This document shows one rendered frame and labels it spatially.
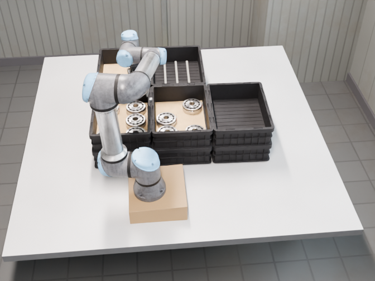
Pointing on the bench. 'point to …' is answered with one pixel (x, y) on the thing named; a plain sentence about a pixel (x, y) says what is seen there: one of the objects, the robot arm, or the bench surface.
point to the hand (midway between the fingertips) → (141, 97)
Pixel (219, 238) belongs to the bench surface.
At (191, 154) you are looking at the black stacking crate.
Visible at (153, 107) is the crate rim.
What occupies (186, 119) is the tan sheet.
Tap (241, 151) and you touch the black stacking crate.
